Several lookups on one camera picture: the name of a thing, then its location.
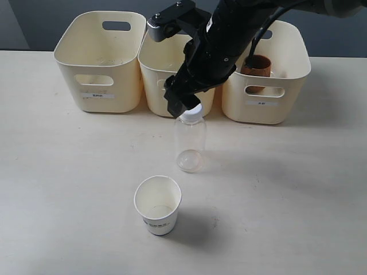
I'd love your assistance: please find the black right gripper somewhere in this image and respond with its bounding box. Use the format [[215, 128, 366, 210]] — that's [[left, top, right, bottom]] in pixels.
[[164, 7, 260, 117]]

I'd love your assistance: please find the clear plastic bottle white cap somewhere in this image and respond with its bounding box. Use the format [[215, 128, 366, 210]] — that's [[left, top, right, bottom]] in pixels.
[[174, 104, 206, 173]]

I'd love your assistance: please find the brown wooden cup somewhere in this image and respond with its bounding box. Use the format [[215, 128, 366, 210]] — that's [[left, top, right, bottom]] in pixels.
[[240, 54, 271, 77]]

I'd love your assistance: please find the white paper cup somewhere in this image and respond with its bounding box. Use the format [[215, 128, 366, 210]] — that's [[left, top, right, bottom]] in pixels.
[[134, 175, 182, 236]]

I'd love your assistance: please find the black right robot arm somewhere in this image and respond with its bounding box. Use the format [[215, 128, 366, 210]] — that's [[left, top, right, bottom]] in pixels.
[[154, 1, 366, 117]]

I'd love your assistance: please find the middle cream plastic bin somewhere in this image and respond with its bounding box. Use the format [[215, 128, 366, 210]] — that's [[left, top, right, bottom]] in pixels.
[[137, 19, 216, 120]]

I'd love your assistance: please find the cream plastic bin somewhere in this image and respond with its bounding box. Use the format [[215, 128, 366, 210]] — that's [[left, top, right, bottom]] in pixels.
[[54, 11, 146, 113], [221, 21, 311, 124], [137, 19, 216, 120]]

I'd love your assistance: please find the right cream plastic bin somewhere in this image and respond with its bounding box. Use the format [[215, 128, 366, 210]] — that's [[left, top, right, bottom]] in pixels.
[[221, 21, 311, 124]]

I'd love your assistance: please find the left cream plastic bin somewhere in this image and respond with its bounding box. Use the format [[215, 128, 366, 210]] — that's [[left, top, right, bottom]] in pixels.
[[54, 11, 146, 113]]

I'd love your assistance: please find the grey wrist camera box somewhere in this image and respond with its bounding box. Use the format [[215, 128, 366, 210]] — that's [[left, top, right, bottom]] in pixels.
[[147, 1, 211, 42]]

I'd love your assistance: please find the black camera cable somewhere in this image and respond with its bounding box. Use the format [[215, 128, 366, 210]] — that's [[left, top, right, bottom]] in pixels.
[[244, 5, 287, 69]]

